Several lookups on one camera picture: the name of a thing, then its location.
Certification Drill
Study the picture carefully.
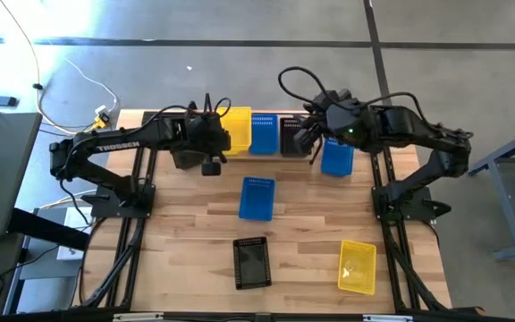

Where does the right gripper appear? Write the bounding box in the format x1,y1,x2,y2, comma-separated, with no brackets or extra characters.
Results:
313,89,366,148

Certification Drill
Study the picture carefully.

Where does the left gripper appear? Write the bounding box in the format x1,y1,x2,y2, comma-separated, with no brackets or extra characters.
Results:
181,111,232,157

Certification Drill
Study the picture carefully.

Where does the black plastic basket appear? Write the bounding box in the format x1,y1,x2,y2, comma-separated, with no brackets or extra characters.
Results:
279,116,315,158
171,149,209,171
232,236,273,291

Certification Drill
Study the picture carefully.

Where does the blue plastic basket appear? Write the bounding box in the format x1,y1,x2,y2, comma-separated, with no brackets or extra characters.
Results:
249,113,280,156
238,175,276,223
320,136,356,178

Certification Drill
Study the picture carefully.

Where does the yellow plastic basket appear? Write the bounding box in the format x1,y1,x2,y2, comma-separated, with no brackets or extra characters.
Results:
337,239,377,296
218,106,253,157

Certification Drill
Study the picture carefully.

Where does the white box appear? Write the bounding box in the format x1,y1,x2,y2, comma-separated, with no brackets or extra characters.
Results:
55,205,96,262

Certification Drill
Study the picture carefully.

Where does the black desk foot beam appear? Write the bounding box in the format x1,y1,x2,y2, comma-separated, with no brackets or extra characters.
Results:
6,208,91,251

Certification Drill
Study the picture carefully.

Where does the dark grey desk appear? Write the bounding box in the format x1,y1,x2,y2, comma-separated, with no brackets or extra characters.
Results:
0,111,44,242

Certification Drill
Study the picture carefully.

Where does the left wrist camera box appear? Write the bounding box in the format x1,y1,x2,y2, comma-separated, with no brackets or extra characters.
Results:
200,157,223,177

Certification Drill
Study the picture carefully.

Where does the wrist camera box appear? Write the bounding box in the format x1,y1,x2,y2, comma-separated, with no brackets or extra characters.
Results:
293,127,317,151
200,157,223,177

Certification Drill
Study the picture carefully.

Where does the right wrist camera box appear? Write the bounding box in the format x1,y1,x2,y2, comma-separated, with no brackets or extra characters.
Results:
293,127,317,151

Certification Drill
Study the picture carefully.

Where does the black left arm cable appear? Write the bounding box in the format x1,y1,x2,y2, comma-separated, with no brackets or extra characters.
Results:
140,102,198,133

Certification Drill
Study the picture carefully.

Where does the black arched arm cable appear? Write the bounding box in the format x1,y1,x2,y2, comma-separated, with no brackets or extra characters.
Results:
363,90,426,123

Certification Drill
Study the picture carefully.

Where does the black looped gripper cable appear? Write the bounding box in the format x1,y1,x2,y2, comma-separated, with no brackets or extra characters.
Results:
277,65,343,111

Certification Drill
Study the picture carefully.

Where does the black aluminium mounting frame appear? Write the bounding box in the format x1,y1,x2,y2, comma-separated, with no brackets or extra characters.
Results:
72,109,207,310
367,111,453,313

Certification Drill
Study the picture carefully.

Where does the white floor cable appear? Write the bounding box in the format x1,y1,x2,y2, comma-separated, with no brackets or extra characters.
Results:
63,56,120,114

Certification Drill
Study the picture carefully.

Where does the grey metal table frame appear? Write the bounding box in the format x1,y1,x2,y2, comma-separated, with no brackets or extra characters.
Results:
467,121,515,262

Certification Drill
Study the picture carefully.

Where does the yellow floor cable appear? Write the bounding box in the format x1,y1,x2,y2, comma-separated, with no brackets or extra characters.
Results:
0,0,105,135

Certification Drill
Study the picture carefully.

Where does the black front table rail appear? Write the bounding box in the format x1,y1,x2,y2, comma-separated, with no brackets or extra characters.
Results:
0,308,515,322

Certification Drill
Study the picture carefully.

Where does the silver metal bracket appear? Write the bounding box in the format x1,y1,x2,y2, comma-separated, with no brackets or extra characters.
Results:
361,314,415,322
112,312,165,322

